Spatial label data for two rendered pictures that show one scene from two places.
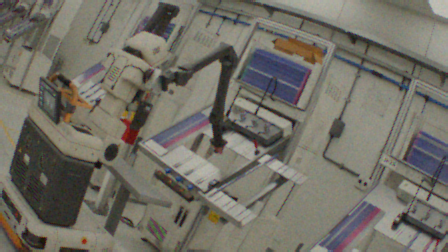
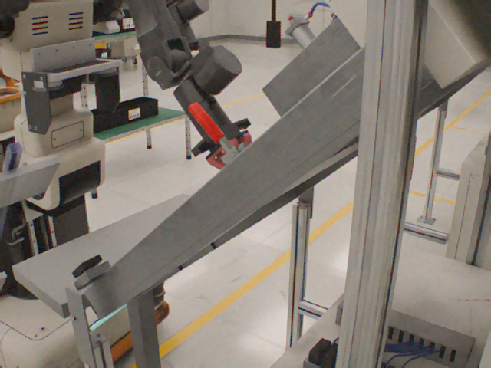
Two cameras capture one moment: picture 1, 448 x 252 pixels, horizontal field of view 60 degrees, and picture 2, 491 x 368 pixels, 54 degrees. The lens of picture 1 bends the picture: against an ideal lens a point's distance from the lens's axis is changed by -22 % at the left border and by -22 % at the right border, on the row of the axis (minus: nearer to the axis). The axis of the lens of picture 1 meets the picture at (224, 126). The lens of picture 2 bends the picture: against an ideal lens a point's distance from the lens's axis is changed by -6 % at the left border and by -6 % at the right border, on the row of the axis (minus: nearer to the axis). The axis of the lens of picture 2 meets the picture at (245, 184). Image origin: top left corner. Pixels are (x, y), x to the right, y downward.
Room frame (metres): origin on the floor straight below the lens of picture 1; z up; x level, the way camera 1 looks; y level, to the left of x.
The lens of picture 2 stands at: (2.95, -0.83, 1.24)
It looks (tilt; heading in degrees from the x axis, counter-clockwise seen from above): 22 degrees down; 85
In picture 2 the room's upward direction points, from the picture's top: straight up
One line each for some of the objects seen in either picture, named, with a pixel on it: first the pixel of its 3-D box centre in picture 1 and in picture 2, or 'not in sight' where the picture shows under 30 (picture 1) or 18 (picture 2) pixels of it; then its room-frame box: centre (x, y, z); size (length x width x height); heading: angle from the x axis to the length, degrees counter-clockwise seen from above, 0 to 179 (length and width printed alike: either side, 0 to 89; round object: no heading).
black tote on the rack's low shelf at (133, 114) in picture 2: not in sight; (120, 113); (2.40, 2.50, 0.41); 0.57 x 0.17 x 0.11; 49
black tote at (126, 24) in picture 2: not in sight; (114, 24); (2.40, 2.50, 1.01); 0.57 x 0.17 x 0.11; 49
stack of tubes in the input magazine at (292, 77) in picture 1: (279, 76); not in sight; (3.30, -0.19, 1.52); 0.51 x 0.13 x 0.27; 49
